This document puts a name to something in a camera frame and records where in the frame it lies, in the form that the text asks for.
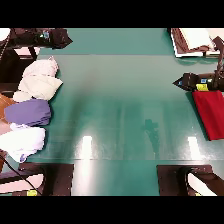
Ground cream garment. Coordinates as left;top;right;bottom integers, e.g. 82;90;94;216
12;74;64;103

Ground folded white garment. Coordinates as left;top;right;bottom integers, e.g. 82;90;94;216
179;28;224;54

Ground purple garment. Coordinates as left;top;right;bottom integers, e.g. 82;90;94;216
3;98;52;127

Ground pale pink garment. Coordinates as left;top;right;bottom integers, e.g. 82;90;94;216
23;56;60;79

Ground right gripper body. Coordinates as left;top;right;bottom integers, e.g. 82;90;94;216
172;71;201;92

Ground red garment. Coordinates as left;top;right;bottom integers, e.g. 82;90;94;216
192;89;224;142

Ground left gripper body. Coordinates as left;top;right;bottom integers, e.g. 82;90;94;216
49;28;74;50

